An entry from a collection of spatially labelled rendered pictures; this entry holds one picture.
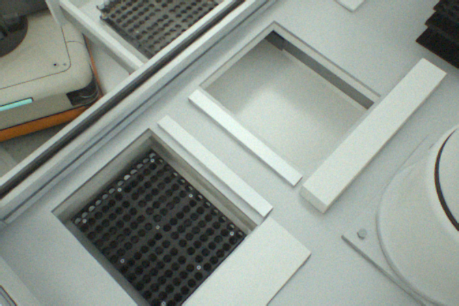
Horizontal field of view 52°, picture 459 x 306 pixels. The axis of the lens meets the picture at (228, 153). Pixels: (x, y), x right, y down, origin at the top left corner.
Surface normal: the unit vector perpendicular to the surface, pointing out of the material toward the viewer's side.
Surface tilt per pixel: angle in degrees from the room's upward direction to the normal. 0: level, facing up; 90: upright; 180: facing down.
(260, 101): 0
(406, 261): 90
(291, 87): 0
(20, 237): 0
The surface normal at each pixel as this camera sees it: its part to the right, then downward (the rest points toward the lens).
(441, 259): -0.73, 0.62
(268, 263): 0.00, -0.44
